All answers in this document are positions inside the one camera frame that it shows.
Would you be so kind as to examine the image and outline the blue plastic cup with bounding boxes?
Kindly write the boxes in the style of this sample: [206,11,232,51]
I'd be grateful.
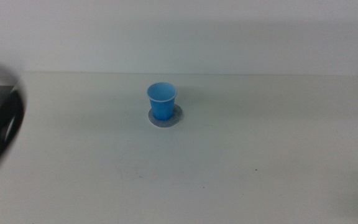
[146,82,178,122]

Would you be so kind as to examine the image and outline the round grey cup mat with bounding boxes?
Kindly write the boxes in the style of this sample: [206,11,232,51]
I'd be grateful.
[147,103,184,129]

